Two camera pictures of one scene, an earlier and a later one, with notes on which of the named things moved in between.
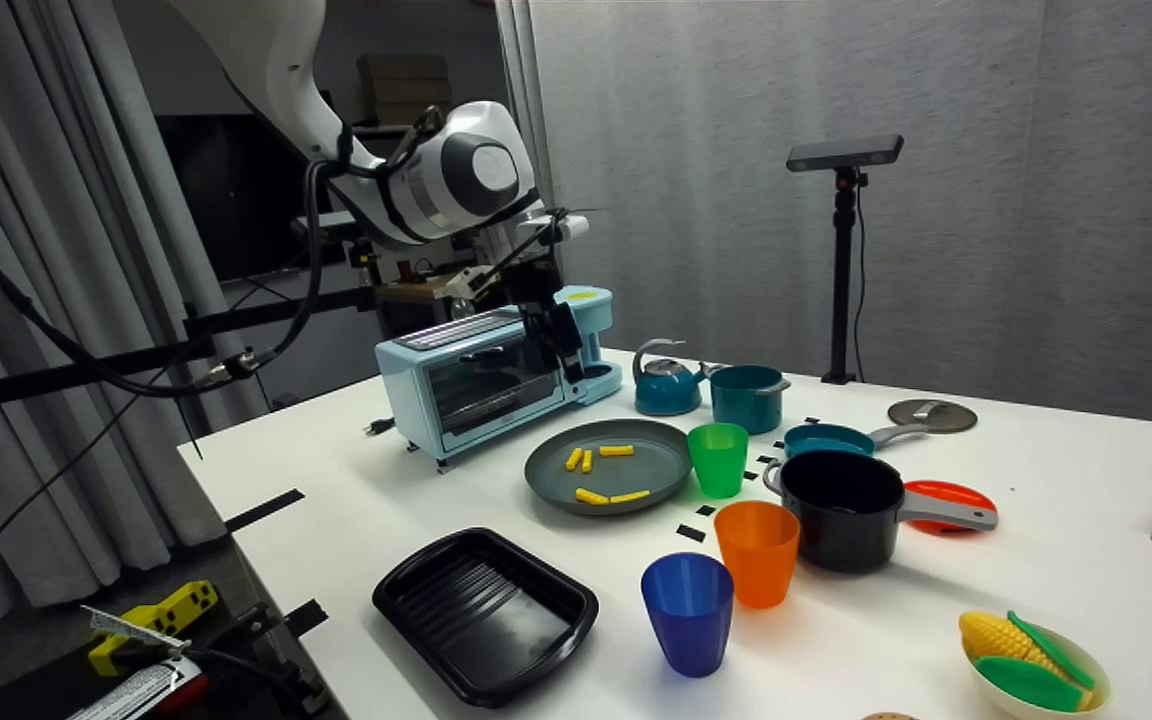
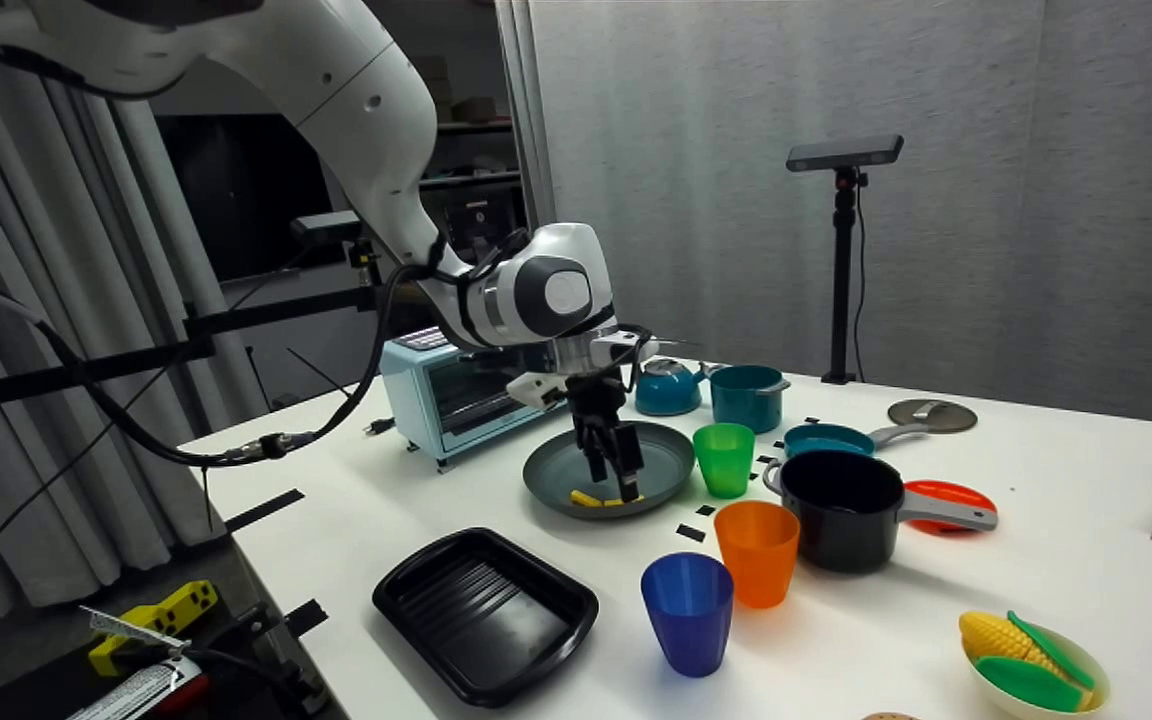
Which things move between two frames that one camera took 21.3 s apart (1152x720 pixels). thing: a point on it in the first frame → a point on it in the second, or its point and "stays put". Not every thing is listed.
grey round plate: [654, 466] stays put
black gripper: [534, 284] → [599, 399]
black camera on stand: [846, 183] stays put
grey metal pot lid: [944, 416] stays put
